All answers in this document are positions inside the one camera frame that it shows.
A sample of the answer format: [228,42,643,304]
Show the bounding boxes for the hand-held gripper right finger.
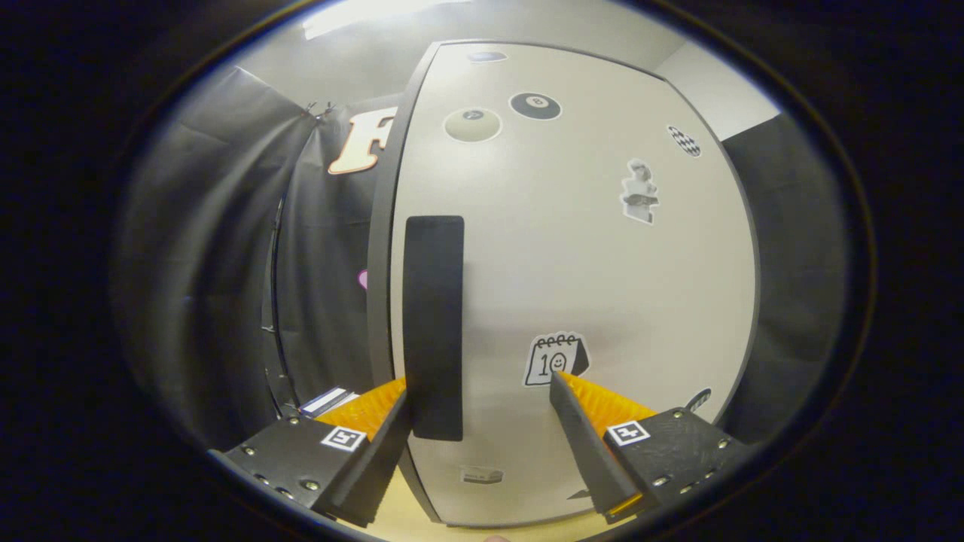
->
[548,370,754,524]

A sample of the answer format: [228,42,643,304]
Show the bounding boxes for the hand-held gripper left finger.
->
[209,375,411,528]

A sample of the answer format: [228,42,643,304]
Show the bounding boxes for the black door handle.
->
[402,215,465,442]

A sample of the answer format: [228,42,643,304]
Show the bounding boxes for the white cabinet door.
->
[388,43,756,525]

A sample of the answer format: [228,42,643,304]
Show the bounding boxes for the white spine book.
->
[316,388,361,416]

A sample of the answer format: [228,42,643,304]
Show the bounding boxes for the blue spine book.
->
[298,386,349,416]

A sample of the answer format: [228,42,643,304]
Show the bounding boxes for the black stand pole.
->
[262,196,302,419]

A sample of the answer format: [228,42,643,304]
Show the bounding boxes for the grey cabinet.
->
[367,39,761,528]

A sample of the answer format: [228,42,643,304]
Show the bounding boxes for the black backdrop cloth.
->
[113,64,852,452]

